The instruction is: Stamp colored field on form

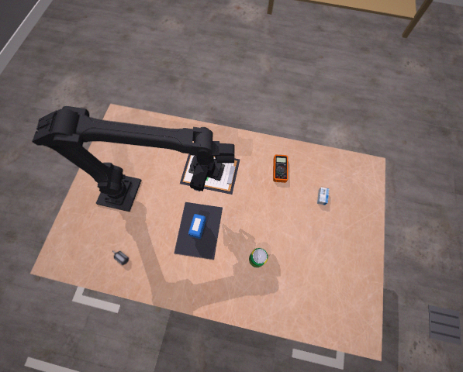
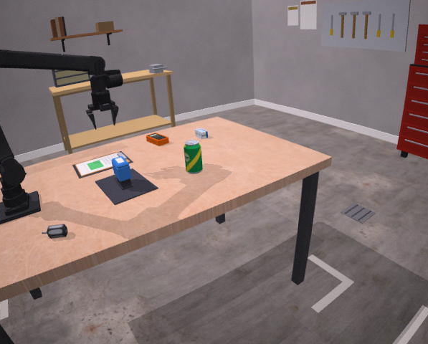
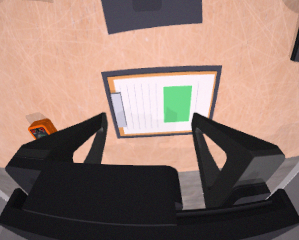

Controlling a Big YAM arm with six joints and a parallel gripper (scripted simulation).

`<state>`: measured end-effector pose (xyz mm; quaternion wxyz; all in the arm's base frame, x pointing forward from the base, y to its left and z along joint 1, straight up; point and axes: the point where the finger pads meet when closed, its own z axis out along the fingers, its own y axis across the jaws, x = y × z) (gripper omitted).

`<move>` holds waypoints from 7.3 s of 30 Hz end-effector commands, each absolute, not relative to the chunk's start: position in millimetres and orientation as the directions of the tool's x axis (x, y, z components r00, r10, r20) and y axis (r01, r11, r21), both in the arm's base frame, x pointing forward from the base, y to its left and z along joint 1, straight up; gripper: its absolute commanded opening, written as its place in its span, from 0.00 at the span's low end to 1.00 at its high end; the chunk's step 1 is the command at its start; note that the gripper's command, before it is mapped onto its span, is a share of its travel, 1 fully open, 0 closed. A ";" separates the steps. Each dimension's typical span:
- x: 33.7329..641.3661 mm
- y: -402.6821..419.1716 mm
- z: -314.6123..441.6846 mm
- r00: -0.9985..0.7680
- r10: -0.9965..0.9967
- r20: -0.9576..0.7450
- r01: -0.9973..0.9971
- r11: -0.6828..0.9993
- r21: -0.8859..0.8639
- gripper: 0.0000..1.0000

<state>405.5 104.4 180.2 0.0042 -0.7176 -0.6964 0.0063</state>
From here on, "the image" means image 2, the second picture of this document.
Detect blue self-inking stamp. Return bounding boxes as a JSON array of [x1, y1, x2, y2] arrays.
[[112, 156, 133, 190]]

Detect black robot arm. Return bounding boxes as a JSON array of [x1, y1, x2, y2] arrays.
[[0, 49, 123, 216]]

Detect orange digital multimeter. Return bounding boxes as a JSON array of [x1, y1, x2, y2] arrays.
[[146, 133, 169, 146]]

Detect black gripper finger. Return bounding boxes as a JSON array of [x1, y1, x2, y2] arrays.
[[87, 113, 96, 129], [111, 108, 118, 126]]

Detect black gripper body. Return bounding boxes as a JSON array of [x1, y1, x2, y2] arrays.
[[86, 100, 118, 113]]

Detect small blue and white box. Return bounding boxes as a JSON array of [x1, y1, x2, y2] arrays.
[[195, 128, 208, 139]]

